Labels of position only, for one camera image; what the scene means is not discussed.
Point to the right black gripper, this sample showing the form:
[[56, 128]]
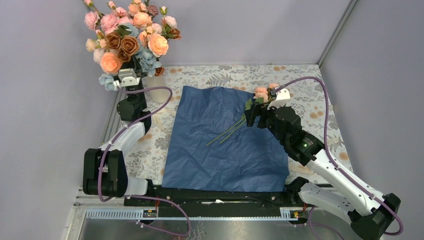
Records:
[[256, 110]]

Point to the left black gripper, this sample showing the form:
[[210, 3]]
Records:
[[133, 64]]

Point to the blue hydrangea stem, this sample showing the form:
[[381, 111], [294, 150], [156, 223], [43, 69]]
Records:
[[143, 62]]

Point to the pink rose stem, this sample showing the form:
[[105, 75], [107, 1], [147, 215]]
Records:
[[264, 98]]

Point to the brown rose stem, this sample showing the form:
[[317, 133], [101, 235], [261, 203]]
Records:
[[125, 46]]

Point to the blue wrapping paper sheet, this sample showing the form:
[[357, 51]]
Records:
[[211, 148]]

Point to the cream printed ribbon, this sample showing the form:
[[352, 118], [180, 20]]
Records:
[[293, 167]]

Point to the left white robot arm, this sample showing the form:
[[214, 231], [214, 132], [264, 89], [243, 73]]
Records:
[[104, 168]]

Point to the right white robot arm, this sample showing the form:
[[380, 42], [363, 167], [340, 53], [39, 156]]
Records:
[[368, 211]]

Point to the white ceramic vase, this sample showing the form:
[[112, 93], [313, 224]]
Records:
[[157, 95]]

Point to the pink and peach rose bunch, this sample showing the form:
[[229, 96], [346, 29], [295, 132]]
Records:
[[151, 25]]

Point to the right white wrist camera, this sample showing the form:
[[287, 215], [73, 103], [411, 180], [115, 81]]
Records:
[[279, 98]]

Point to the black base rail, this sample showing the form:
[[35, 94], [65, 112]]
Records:
[[177, 202]]

